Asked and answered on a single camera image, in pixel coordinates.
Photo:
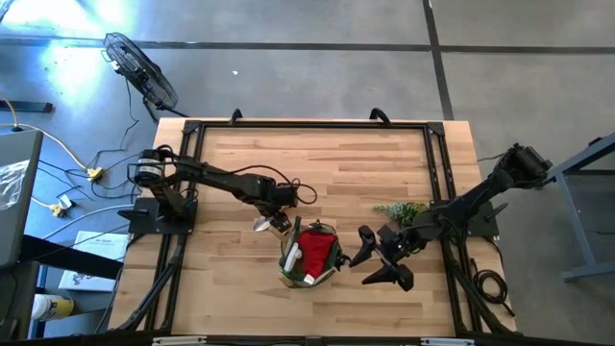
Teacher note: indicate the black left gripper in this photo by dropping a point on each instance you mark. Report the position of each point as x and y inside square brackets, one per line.
[278, 197]

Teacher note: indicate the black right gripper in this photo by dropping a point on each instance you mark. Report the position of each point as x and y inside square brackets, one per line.
[399, 242]

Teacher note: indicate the red gardening glove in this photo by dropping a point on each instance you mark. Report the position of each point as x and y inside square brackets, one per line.
[317, 252]

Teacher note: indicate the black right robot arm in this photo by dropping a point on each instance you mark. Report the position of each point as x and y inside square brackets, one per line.
[480, 192]

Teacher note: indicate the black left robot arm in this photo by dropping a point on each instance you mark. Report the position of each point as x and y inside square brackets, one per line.
[216, 178]

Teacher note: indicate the potted green succulent plant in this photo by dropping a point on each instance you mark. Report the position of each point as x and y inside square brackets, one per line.
[401, 211]

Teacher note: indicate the white tape strip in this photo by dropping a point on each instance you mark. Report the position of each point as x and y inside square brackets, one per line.
[178, 341]
[447, 342]

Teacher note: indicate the black table clamp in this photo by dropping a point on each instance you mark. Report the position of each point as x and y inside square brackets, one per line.
[381, 113]
[234, 114]

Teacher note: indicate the white paper sheet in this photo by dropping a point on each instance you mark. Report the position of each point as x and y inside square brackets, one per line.
[103, 245]

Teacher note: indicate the yellow power splitter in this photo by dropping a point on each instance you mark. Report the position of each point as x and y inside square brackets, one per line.
[95, 174]

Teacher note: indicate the printed paper sheet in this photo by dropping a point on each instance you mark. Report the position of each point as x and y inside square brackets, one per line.
[86, 281]

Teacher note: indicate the black floor fan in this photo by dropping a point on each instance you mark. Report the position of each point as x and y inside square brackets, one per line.
[139, 72]

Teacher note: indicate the black desk beam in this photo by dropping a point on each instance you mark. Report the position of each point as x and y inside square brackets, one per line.
[67, 254]

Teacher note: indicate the yellow white plug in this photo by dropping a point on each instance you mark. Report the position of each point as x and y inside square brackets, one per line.
[61, 206]

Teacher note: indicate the white yellow spray can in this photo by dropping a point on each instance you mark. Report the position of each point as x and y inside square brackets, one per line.
[50, 307]

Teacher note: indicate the grey cabinet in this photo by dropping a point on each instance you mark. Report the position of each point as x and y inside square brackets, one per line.
[29, 216]

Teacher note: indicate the clear plastic wrap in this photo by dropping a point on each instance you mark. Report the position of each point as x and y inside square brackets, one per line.
[9, 185]

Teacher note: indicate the black flat floor bar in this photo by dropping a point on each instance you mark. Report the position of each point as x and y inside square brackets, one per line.
[29, 106]

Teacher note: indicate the black aluminium table frame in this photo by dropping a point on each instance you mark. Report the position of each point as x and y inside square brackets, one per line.
[312, 125]

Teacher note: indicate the grey metal table frame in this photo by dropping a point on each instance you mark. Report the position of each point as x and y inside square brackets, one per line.
[576, 221]

